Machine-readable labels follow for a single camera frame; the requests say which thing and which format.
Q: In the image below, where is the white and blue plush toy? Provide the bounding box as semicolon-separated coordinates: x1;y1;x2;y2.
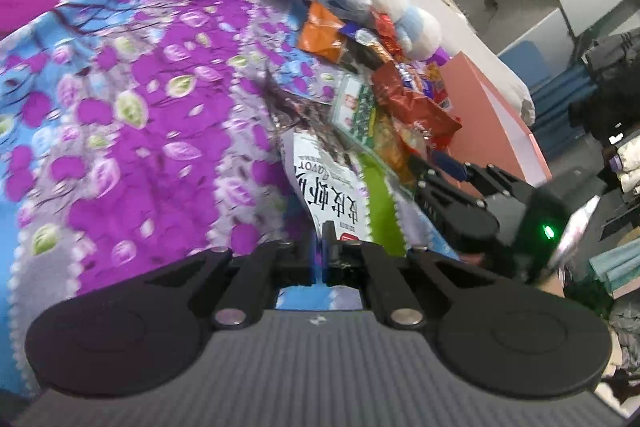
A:
370;0;442;61

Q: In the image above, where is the pink cardboard box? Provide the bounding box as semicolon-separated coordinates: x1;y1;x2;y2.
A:
442;53;551;185

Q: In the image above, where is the white black-lettered snack bag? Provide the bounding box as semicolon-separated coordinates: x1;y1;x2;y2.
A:
281;129;371;241

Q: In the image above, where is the blue chair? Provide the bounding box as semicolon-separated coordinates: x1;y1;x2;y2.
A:
499;41;596;159

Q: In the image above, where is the orange snack bag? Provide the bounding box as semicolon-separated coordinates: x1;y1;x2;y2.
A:
297;1;346;64

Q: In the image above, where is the floral purple blue bedspread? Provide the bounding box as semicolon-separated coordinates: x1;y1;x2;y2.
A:
1;0;342;397

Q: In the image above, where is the green white snack packet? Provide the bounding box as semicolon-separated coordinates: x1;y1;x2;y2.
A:
331;74;376;152

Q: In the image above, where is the red foil snack bag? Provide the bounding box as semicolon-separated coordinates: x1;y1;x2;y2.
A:
371;62;462;148

